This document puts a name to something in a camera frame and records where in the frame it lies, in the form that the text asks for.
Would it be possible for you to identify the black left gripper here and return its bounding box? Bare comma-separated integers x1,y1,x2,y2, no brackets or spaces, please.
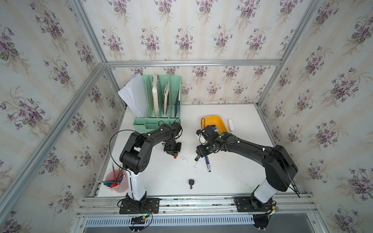
165,140,182,156

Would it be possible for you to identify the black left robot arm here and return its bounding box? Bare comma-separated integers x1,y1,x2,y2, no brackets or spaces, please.
108,120,183,208

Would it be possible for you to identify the beige notebook in organizer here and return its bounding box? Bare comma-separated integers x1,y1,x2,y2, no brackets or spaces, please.
163,82,170,115

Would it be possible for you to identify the white paper stack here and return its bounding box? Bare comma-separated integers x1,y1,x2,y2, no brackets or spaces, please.
118,74,148,118

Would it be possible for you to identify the green desk file organizer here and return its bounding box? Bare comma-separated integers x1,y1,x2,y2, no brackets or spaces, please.
133,75,182,133

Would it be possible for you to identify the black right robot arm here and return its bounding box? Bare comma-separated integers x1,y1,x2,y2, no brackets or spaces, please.
195,117,299,215

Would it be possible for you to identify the white book in organizer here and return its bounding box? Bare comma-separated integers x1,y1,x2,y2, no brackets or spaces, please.
152,75,159,117

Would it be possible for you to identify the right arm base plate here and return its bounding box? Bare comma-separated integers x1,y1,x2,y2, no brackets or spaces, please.
233,196,277,213

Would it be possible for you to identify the blue white marker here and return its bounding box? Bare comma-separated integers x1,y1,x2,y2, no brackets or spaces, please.
205,156,211,172

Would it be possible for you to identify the yellow plastic storage box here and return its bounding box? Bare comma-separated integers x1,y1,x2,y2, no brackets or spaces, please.
201,115,228,134

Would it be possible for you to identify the white eraser stick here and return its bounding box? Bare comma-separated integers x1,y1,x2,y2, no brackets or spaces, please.
227,118,234,132

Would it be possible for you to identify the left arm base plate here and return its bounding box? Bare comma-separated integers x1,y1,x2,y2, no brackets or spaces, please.
119,198,160,215

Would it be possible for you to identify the small white usb drive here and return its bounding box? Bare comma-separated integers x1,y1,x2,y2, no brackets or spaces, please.
181,156,188,164

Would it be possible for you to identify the pink pen cup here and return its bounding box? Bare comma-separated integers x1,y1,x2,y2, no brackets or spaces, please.
102,162,129,193

